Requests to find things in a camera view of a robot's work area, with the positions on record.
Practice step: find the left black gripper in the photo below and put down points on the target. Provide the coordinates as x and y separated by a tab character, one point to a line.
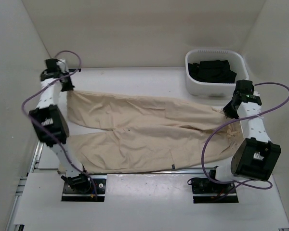
70	87

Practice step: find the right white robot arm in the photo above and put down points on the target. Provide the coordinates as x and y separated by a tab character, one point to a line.
256	156

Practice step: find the white plastic basket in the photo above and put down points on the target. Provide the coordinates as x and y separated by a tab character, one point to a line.
214	89

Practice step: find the aluminium front rail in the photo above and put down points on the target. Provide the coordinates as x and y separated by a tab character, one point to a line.
193	170

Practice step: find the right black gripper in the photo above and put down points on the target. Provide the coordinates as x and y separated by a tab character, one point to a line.
228	111

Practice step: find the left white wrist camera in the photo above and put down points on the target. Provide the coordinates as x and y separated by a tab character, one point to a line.
63	65

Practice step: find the aluminium rail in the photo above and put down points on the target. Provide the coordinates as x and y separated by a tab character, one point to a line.
36	158
193	170

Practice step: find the aluminium left rail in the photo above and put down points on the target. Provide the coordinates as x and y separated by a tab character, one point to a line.
36	158

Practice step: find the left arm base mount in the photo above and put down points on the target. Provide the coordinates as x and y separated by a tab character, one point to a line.
81	189

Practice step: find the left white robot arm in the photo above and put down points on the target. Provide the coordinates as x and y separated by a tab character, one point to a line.
54	130

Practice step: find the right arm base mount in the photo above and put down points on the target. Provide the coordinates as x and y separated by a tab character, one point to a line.
206	192

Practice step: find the black clothes in basket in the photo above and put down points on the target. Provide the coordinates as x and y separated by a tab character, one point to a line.
217	71

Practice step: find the beige trousers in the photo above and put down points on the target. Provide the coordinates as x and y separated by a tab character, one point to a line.
143	134

